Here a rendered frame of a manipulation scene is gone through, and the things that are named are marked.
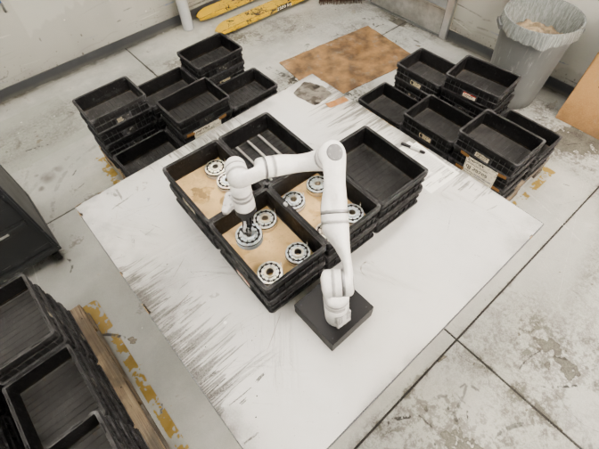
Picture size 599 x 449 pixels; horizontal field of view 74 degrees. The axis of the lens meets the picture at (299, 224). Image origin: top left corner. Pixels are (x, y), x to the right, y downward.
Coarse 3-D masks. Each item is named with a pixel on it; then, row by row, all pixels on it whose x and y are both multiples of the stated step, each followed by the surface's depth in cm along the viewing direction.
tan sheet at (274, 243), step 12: (276, 228) 172; (288, 228) 172; (228, 240) 169; (264, 240) 169; (276, 240) 168; (288, 240) 168; (300, 240) 168; (240, 252) 165; (252, 252) 165; (264, 252) 165; (276, 252) 165; (312, 252) 164; (252, 264) 162; (288, 264) 162
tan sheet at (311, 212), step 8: (304, 184) 186; (304, 192) 183; (312, 200) 180; (320, 200) 180; (304, 208) 177; (312, 208) 177; (320, 208) 177; (304, 216) 175; (312, 216) 175; (320, 216) 175; (312, 224) 172
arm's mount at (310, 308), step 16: (320, 288) 161; (304, 304) 158; (320, 304) 157; (352, 304) 156; (368, 304) 155; (304, 320) 160; (320, 320) 153; (352, 320) 152; (320, 336) 154; (336, 336) 149
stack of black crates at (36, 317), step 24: (0, 288) 186; (24, 288) 195; (0, 312) 190; (24, 312) 190; (48, 312) 186; (0, 336) 183; (24, 336) 183; (48, 336) 172; (72, 336) 194; (0, 360) 177; (24, 360) 172; (96, 360) 209; (0, 384) 172
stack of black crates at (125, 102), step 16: (128, 80) 275; (80, 96) 267; (96, 96) 274; (112, 96) 281; (128, 96) 282; (144, 96) 266; (80, 112) 266; (96, 112) 273; (112, 112) 258; (128, 112) 266; (144, 112) 274; (96, 128) 259; (112, 128) 265; (128, 128) 273; (144, 128) 281; (112, 144) 272; (128, 144) 281; (112, 160) 286
